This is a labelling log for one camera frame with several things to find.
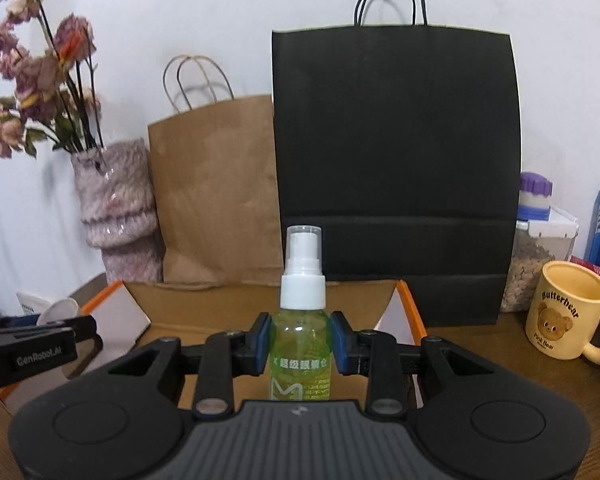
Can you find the yellow bear mug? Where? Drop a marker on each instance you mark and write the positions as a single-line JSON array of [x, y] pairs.
[[560, 320]]

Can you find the brown paper bag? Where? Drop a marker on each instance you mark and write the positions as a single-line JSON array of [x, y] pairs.
[[210, 185]]

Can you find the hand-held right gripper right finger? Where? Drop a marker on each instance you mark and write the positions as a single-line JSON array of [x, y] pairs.
[[338, 344]]

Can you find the dried rose bouquet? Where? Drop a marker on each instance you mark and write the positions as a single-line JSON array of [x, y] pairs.
[[35, 72]]

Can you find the red box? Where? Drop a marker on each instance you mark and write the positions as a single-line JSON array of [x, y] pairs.
[[581, 262]]

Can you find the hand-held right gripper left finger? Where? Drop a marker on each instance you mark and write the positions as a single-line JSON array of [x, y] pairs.
[[263, 342]]

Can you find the purple lid white jar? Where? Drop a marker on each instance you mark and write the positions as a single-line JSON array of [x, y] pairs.
[[535, 195]]

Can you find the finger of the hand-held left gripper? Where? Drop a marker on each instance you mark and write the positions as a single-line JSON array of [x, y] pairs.
[[55, 325]]

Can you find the clear pet food container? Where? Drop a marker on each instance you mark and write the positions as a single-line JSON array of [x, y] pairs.
[[527, 265]]

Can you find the green spray bottle white cap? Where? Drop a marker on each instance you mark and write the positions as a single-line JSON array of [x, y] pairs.
[[300, 290]]

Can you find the pink mottled vase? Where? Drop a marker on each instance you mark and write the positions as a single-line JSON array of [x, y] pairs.
[[117, 200]]

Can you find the cardboard box orange edges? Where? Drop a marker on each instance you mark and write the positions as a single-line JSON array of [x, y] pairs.
[[205, 305]]

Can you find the black paper bag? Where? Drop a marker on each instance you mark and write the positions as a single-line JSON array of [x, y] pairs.
[[395, 160]]

